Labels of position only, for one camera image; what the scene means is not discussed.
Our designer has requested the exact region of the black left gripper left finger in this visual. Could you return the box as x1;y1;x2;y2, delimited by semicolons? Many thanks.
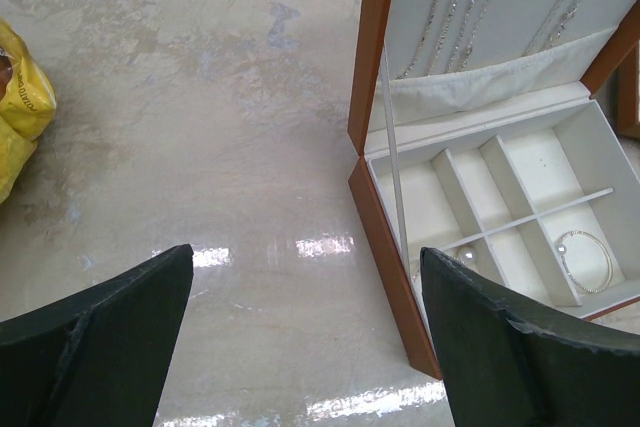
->
1;244;193;426

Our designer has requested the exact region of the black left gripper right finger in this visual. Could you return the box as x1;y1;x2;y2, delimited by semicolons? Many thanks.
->
420;247;639;426

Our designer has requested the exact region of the silver pearl bangle bracelet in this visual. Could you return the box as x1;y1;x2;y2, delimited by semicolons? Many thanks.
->
409;243;481;288

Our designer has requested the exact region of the brown jewelry box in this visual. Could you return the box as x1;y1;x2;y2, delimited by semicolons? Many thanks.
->
348;0;639;377

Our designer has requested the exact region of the brown ring earring tray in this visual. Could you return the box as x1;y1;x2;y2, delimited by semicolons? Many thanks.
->
616;45;640;140

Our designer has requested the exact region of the yellow potato chips bag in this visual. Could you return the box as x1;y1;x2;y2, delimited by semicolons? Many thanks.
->
1;21;57;200

